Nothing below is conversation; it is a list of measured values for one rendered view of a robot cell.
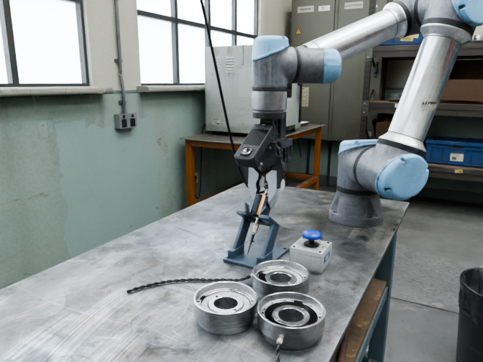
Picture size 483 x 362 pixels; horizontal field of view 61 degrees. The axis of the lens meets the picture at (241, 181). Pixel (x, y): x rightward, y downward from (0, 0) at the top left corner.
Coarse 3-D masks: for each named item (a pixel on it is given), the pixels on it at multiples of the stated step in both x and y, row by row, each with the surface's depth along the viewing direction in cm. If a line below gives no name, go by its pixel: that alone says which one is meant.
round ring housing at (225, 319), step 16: (208, 288) 70; (224, 288) 71; (240, 288) 71; (208, 304) 66; (224, 304) 69; (240, 304) 66; (256, 304) 65; (208, 320) 62; (224, 320) 62; (240, 320) 62
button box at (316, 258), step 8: (304, 240) 89; (320, 240) 89; (296, 248) 85; (304, 248) 85; (312, 248) 85; (320, 248) 85; (328, 248) 86; (296, 256) 85; (304, 256) 84; (312, 256) 83; (320, 256) 82; (328, 256) 87; (304, 264) 85; (312, 264) 84; (320, 264) 83; (320, 272) 83
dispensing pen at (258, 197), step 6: (264, 186) 92; (264, 192) 92; (258, 198) 90; (258, 204) 89; (252, 210) 89; (258, 216) 90; (258, 222) 89; (252, 228) 89; (252, 234) 89; (252, 240) 89
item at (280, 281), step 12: (264, 264) 79; (276, 264) 80; (288, 264) 80; (300, 264) 78; (252, 276) 75; (276, 276) 78; (288, 276) 77; (300, 276) 77; (264, 288) 71; (276, 288) 70; (288, 288) 70; (300, 288) 71
